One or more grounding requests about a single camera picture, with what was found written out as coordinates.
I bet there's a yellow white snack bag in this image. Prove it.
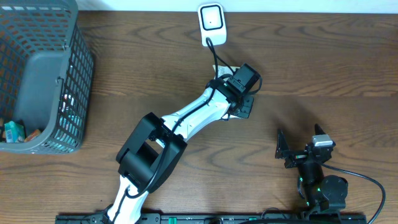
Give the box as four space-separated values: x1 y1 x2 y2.
218 65 240 77

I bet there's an orange snack packet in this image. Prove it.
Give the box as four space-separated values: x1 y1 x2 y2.
24 129 42 142

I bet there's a black scanner cable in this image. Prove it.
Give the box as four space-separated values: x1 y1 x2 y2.
205 37 237 75

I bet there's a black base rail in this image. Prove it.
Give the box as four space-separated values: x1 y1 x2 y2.
55 210 367 224

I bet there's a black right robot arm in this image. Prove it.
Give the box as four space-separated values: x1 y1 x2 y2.
275 124 348 220

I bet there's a grey plastic mesh basket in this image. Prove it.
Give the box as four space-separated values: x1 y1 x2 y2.
1 0 94 154

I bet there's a white barcode scanner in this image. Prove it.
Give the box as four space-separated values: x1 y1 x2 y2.
197 2 227 47

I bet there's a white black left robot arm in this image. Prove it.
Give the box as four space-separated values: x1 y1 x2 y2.
103 63 262 223

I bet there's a green wipes pack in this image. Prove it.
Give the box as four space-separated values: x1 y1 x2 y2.
4 121 25 143

